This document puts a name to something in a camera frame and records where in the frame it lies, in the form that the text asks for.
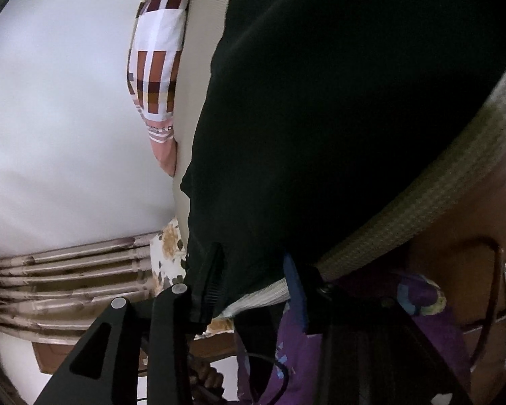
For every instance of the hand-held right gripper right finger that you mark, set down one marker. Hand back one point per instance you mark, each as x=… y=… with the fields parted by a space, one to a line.
x=297 y=299

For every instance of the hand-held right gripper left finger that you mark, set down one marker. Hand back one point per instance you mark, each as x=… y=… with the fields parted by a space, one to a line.
x=168 y=320

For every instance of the black pants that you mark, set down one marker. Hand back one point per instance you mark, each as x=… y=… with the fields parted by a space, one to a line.
x=341 y=114

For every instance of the brown floral cloth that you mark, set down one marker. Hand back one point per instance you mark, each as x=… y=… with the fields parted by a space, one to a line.
x=168 y=253

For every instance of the person's purple printed clothing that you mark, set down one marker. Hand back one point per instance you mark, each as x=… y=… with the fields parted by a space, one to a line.
x=291 y=371

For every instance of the beige striped cloth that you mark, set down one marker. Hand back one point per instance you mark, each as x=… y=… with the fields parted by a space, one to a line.
x=67 y=278

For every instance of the beige textured mattress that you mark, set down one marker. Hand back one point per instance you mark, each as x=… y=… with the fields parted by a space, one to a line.
x=194 y=71

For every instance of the checked brown white pillow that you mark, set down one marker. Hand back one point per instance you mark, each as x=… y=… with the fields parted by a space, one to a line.
x=156 y=29

